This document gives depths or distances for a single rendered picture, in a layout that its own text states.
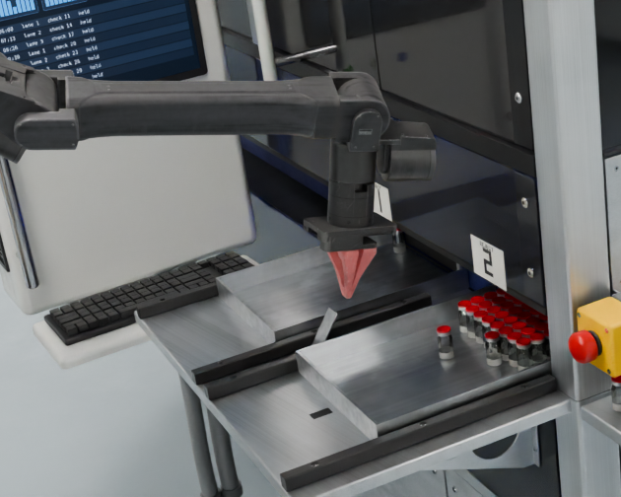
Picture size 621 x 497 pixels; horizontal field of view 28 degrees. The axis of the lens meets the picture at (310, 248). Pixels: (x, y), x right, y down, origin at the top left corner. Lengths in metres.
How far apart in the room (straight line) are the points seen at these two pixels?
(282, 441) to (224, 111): 0.48
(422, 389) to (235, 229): 0.87
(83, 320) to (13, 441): 1.47
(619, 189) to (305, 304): 0.64
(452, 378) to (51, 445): 2.04
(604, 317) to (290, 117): 0.46
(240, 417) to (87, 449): 1.85
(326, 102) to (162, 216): 1.04
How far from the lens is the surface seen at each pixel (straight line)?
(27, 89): 1.42
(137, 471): 3.39
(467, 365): 1.78
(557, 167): 1.54
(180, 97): 1.41
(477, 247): 1.77
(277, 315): 2.01
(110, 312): 2.28
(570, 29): 1.50
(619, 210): 1.60
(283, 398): 1.76
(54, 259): 2.38
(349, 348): 1.84
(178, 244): 2.45
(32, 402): 3.89
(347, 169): 1.50
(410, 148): 1.51
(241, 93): 1.43
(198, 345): 1.96
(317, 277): 2.12
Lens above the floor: 1.73
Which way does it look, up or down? 22 degrees down
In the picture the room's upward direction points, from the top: 9 degrees counter-clockwise
